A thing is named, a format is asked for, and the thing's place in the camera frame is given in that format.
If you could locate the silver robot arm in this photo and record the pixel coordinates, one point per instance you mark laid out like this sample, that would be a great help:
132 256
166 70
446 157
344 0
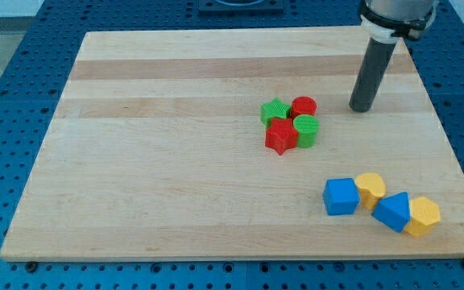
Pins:
388 20

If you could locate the red star block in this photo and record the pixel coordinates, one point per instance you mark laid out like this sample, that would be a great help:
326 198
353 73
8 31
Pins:
281 135

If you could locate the green star block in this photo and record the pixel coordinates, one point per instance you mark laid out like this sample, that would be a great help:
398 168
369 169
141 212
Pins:
273 109

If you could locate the light wooden board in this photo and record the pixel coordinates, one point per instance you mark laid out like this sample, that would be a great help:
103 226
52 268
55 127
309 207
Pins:
156 152

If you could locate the green cylinder block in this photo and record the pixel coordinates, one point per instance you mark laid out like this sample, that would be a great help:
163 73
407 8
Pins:
307 127

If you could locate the red cylinder block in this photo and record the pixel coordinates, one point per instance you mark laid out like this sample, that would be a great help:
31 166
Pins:
303 105

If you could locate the blue cube block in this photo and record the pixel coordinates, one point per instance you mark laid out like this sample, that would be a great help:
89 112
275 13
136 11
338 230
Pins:
340 196

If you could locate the yellow heart block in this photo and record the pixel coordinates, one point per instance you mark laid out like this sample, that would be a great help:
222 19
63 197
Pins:
371 188

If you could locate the dark grey cylindrical pointer rod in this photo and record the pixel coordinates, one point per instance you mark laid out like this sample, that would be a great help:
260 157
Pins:
374 65

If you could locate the blue triangle block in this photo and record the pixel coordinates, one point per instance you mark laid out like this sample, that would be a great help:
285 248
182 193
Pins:
393 211

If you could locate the yellow hexagon block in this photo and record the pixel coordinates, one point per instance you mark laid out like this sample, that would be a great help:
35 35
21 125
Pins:
425 214

